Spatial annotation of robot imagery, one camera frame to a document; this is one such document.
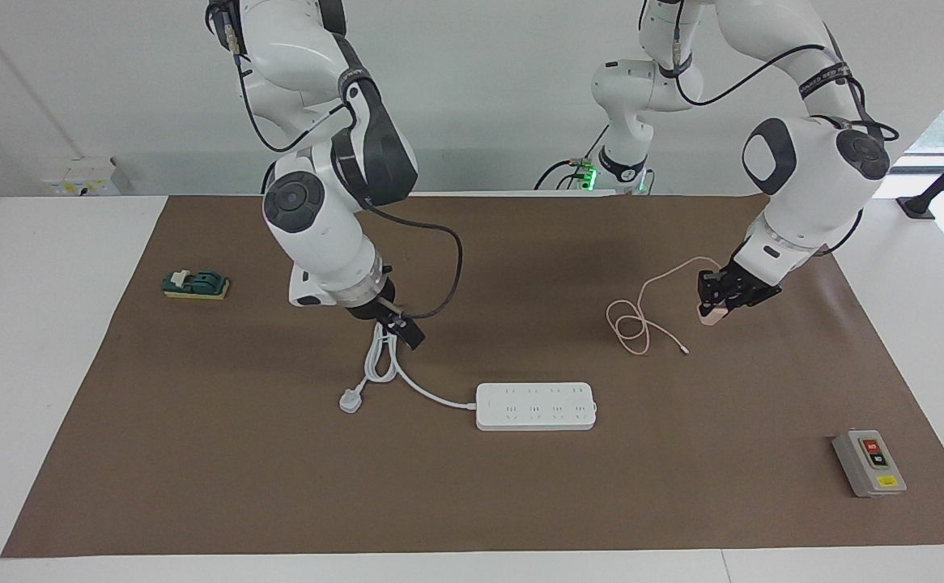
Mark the green knife switch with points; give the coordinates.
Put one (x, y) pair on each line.
(197, 285)

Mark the grey on-off switch box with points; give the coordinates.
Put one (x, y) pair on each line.
(865, 470)

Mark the pink charger adapter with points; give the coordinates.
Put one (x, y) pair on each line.
(711, 317)

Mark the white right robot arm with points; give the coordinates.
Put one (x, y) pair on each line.
(310, 219)

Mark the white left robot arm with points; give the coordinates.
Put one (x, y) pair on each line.
(812, 170)

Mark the black angled stand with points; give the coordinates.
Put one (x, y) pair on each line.
(917, 206)

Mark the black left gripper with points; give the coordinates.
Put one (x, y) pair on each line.
(747, 283)

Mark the white power strip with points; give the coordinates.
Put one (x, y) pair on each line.
(520, 413)

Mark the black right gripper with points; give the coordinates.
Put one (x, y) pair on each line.
(379, 304)

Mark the brown table mat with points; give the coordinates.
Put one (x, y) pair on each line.
(472, 502)

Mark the white wall outlet box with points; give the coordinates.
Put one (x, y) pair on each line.
(79, 176)

